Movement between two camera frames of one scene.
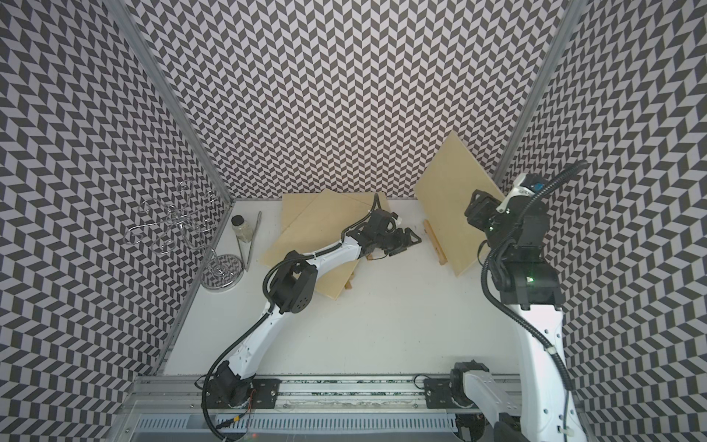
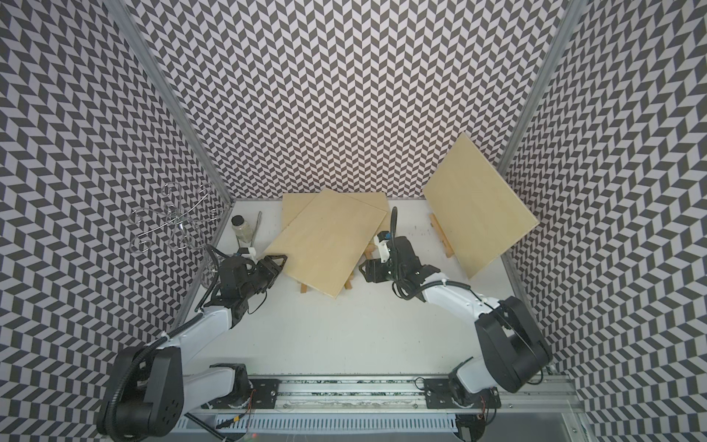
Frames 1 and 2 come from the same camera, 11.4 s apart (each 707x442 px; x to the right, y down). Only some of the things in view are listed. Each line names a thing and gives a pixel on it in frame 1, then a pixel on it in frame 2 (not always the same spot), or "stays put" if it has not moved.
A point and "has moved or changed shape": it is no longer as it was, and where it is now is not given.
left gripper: [403, 244] to [272, 273]
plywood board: [445, 191] has moved or changed shape
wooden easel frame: [440, 252] has moved or changed shape
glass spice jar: [241, 227] stays put
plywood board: [320, 227] stays put
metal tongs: [252, 243] stays put
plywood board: [294, 204] stays put
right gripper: [479, 208] to [374, 268]
